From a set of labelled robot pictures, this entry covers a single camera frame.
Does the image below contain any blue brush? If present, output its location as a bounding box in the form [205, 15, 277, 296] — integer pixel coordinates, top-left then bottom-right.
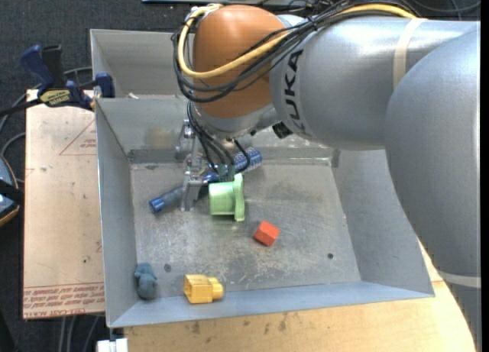
[148, 147, 264, 215]

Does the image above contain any light green plastic block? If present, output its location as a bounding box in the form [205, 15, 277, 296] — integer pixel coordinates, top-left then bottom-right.
[208, 173, 246, 223]

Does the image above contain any red block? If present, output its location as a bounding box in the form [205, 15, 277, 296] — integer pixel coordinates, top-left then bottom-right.
[252, 220, 281, 247]

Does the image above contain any yellow plastic block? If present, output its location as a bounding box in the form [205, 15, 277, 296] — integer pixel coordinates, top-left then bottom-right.
[183, 273, 225, 305]

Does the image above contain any blue-grey toy animal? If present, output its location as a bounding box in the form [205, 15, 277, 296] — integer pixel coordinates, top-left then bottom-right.
[133, 262, 159, 301]

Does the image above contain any grey metal bin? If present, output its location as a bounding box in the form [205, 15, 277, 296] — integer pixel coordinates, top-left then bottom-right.
[90, 28, 436, 328]

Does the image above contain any brown cardboard board, red print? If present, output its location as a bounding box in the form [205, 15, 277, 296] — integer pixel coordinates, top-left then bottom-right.
[22, 89, 106, 320]

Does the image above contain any black cylinder on white bracket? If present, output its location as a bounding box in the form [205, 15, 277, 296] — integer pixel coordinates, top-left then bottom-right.
[271, 121, 293, 140]

